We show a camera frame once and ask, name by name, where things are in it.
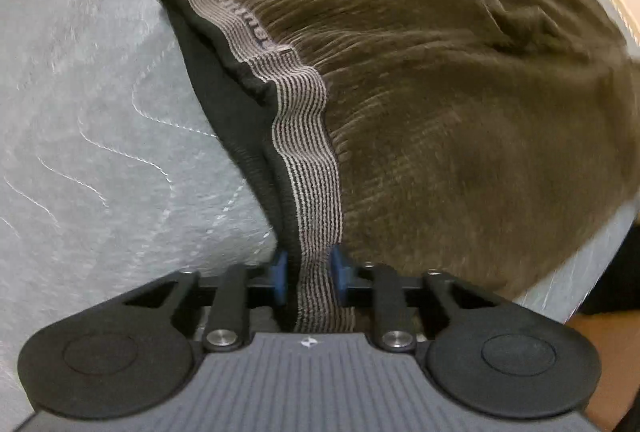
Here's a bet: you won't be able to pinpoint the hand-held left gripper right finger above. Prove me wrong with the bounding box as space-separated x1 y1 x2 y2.
329 244 506 354

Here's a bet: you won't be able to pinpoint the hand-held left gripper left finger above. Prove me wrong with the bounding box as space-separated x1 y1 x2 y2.
120 249 290 354

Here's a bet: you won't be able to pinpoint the brown corduroy pants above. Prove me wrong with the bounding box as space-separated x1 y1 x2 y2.
147 0 640 333

